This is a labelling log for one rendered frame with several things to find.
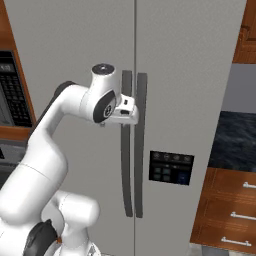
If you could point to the grey freezer door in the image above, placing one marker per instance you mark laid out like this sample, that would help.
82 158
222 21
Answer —
73 40

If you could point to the wooden wall cupboard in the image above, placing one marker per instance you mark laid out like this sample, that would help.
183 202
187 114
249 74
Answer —
246 33

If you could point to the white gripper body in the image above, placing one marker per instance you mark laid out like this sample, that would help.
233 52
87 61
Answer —
128 117

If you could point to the wooden drawer front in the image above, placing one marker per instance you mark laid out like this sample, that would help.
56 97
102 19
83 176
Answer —
216 216
206 238
226 185

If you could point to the wooden appliance cabinet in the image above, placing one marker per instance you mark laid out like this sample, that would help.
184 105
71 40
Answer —
6 23

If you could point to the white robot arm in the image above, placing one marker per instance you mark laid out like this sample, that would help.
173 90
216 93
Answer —
43 156

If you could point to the grey fridge door with dispenser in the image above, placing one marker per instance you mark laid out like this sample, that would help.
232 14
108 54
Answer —
186 83

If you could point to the grey built-in oven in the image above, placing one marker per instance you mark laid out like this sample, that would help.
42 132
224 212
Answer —
10 156

